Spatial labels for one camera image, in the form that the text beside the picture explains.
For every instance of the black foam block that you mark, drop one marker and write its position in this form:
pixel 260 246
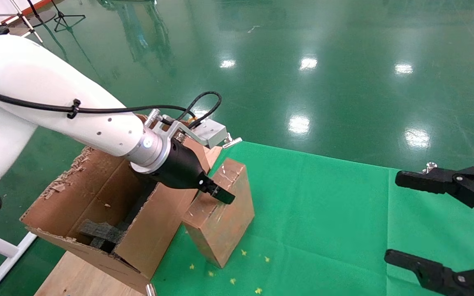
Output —
pixel 101 235

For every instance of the black round-base stand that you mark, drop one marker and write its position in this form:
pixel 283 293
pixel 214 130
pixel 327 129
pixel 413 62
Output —
pixel 35 17

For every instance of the white tube rack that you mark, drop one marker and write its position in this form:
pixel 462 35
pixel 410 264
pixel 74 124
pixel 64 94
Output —
pixel 35 33

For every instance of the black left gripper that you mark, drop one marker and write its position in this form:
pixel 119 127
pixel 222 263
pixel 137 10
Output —
pixel 179 168

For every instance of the green cloth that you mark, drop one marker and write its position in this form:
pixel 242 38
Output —
pixel 323 226

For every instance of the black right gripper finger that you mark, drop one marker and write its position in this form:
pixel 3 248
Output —
pixel 422 267
pixel 430 181

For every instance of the small brown cardboard box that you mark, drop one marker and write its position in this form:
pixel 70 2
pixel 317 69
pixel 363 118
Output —
pixel 220 230

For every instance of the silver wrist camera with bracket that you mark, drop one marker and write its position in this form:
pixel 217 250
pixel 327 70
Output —
pixel 210 133

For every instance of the black tripod stand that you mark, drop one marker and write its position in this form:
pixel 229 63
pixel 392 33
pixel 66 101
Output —
pixel 62 17

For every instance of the large open cardboard carton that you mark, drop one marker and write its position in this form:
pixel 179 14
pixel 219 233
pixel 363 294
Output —
pixel 154 230

